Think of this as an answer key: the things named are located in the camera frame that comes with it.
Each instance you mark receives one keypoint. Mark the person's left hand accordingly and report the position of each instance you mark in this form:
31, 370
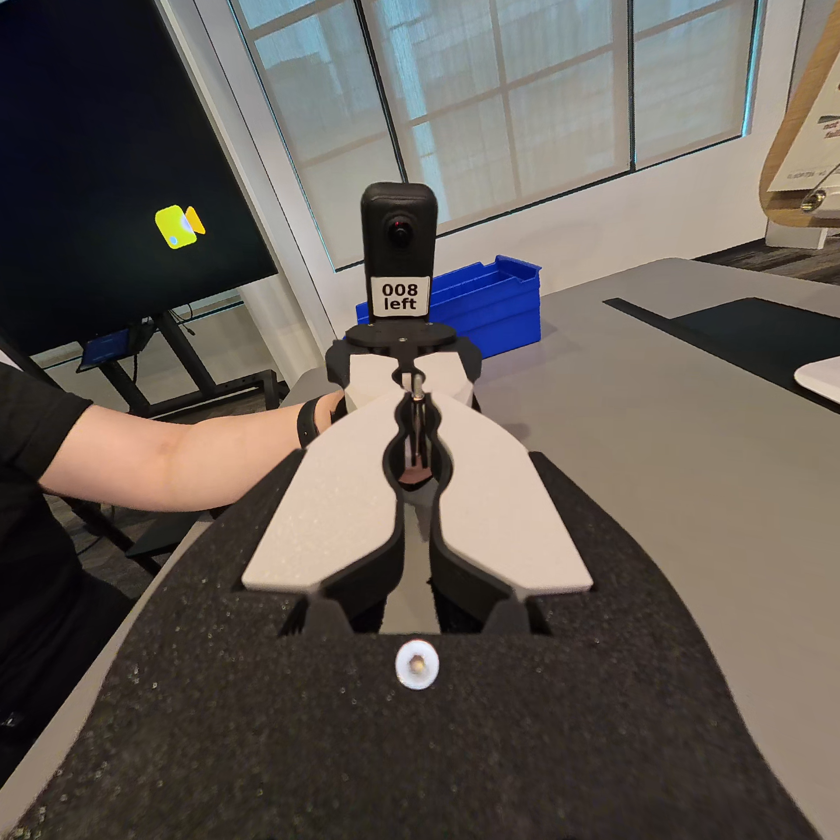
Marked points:
333, 410

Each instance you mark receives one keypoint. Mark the small blue device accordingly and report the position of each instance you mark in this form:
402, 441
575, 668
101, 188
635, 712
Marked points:
105, 348

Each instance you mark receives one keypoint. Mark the white desktop board stand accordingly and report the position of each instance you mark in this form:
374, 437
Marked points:
820, 384

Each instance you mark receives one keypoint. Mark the large paned window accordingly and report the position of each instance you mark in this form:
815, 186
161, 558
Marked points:
525, 98

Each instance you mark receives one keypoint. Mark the person's black shirt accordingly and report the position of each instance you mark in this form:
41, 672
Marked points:
33, 525

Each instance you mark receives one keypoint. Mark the black wrist band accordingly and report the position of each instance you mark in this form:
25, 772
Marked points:
308, 423

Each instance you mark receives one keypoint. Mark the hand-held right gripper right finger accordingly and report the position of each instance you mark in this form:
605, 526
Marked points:
505, 518

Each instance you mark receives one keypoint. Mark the wooden instruction board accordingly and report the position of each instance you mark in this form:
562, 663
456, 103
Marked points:
807, 131

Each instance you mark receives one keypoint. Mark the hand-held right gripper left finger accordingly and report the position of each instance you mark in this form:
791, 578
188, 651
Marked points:
328, 512

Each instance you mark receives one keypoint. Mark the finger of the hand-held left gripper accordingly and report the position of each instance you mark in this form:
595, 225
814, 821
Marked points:
371, 384
453, 377

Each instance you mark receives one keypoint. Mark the large black monitor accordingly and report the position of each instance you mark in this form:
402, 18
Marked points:
79, 164

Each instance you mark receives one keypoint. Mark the silver bolt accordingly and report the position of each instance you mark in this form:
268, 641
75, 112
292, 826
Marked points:
417, 382

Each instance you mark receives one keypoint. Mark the blue plastic parts bin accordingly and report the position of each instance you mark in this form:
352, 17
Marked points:
485, 308

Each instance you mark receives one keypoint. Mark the black table mat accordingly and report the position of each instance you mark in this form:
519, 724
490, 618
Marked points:
741, 334

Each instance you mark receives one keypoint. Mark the black monitor stand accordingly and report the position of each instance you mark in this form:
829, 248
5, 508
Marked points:
190, 367

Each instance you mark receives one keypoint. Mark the person's left forearm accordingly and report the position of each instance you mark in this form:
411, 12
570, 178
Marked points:
170, 459

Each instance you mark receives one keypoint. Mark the grey desk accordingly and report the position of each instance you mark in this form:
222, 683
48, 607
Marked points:
623, 426

